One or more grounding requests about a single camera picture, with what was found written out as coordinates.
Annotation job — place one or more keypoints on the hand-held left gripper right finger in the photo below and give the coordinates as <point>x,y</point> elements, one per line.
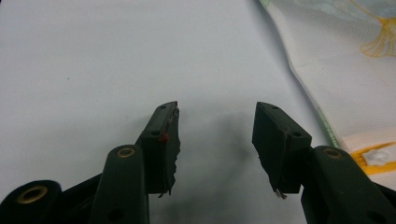
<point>286,149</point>

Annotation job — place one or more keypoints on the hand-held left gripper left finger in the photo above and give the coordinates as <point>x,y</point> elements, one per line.
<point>155,155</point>

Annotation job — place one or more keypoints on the white patterned cloth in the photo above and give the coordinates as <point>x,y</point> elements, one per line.
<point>345,68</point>

